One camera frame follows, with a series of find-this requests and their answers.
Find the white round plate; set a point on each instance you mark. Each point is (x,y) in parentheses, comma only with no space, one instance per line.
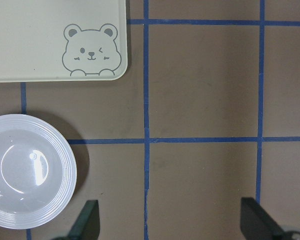
(38,172)

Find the cream bear tray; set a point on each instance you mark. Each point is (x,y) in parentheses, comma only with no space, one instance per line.
(63,40)

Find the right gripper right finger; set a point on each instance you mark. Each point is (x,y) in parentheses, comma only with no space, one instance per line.
(257,224)

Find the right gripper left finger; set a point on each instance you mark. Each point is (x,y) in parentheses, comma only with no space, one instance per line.
(87,224)

